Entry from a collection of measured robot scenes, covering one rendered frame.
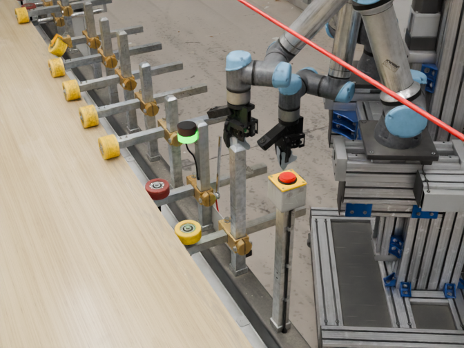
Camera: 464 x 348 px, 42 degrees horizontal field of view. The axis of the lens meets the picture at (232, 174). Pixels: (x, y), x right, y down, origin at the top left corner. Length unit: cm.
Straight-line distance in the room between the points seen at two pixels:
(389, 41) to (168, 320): 93
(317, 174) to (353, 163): 167
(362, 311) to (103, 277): 122
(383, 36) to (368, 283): 129
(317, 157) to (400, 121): 207
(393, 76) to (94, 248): 97
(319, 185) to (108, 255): 201
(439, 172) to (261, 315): 73
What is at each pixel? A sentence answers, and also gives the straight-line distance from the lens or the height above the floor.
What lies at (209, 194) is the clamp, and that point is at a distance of 202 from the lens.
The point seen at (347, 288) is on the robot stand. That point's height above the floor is 21.
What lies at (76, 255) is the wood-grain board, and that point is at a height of 90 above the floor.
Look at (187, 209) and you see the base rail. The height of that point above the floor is 70.
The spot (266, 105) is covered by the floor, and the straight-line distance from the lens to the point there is 439.
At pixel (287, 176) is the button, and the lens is 147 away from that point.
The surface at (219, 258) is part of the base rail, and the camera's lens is 203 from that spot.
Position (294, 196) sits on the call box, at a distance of 147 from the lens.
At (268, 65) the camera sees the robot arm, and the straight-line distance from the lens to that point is 180.
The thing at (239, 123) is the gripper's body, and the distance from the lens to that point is 188.
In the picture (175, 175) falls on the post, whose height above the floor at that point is 79.
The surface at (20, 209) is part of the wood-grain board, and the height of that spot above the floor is 90.
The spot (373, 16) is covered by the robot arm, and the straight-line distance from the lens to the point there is 169.
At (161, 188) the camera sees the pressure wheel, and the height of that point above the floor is 91.
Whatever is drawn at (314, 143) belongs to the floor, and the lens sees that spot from 396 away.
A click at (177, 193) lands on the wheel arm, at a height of 86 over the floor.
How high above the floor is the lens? 207
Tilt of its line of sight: 35 degrees down
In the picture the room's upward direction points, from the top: 1 degrees counter-clockwise
